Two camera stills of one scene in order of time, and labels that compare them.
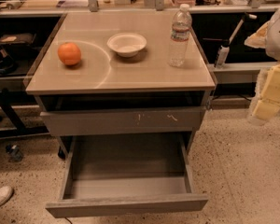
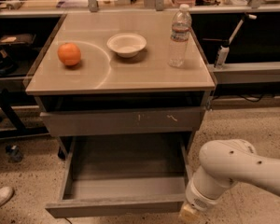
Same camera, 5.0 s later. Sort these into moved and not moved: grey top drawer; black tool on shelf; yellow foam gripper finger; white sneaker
Moved: yellow foam gripper finger
Not moved: grey top drawer; white sneaker; black tool on shelf
